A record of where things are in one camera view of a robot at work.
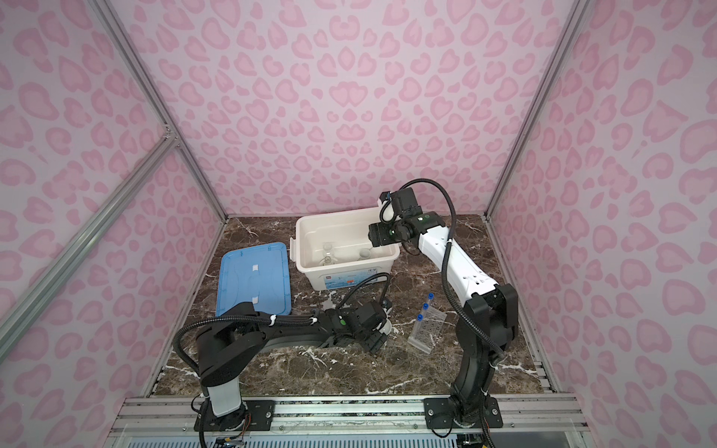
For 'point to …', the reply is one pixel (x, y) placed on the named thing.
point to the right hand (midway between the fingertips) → (383, 229)
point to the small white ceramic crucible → (365, 254)
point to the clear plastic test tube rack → (427, 329)
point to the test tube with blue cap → (418, 325)
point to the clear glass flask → (328, 259)
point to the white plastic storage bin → (334, 248)
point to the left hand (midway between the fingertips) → (378, 326)
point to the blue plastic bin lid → (260, 275)
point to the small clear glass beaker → (328, 245)
